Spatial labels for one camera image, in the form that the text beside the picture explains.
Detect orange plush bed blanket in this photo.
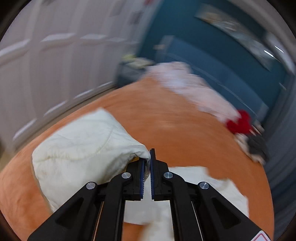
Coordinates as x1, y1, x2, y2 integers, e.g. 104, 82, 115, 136
1, 78, 274, 240

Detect dark grey knitted garment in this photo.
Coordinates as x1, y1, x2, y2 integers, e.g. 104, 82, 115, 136
247, 135, 269, 162

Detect yellow-white items on nightstand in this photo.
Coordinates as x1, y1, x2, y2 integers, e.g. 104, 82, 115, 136
121, 54, 154, 69

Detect white panelled wardrobe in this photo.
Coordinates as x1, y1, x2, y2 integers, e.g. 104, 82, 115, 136
1, 0, 160, 152

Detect dark bedside table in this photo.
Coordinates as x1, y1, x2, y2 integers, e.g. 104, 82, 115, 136
116, 62, 149, 88

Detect red garment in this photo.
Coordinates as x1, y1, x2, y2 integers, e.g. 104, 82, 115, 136
226, 110, 253, 135

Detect white quilted padded garment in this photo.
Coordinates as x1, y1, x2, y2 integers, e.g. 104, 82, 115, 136
31, 108, 250, 241

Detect blue-grey curtain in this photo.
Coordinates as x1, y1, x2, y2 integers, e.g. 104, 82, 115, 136
264, 76, 295, 240

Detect white garment under grey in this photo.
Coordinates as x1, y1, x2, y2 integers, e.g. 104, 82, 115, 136
234, 126, 266, 166

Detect blue upholstered headboard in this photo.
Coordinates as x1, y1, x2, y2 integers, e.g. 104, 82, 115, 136
155, 36, 268, 122

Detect framed wall picture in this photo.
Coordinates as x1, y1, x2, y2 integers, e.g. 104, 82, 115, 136
195, 4, 276, 71

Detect pink crumpled bedding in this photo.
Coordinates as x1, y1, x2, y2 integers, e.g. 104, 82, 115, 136
145, 62, 241, 123

